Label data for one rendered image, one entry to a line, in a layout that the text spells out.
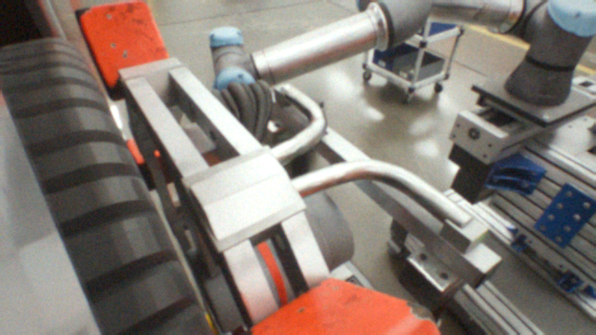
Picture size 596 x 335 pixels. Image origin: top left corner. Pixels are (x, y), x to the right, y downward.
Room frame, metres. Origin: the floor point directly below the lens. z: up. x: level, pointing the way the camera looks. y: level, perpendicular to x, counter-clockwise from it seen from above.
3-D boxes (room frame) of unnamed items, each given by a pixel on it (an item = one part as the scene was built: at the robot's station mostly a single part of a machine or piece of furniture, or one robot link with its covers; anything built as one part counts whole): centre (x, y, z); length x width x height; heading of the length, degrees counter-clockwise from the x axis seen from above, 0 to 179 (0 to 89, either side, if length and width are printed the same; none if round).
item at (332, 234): (0.28, 0.04, 0.85); 0.21 x 0.14 x 0.14; 124
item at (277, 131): (0.50, 0.02, 0.93); 0.09 x 0.05 x 0.05; 124
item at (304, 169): (0.52, -0.01, 0.83); 0.04 x 0.04 x 0.16
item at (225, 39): (0.75, 0.16, 0.95); 0.11 x 0.08 x 0.11; 14
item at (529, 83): (0.83, -0.65, 0.87); 0.15 x 0.15 x 0.10
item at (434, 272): (0.22, -0.17, 0.93); 0.09 x 0.05 x 0.05; 124
